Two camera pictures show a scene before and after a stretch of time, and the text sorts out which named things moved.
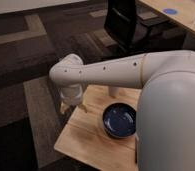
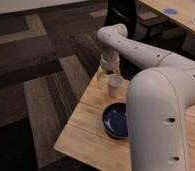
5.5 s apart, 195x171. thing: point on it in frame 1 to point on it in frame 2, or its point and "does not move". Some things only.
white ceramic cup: x=114 y=91 does not move
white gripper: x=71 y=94 to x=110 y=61
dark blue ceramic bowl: x=119 y=120 does not move
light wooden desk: x=188 y=14 does not move
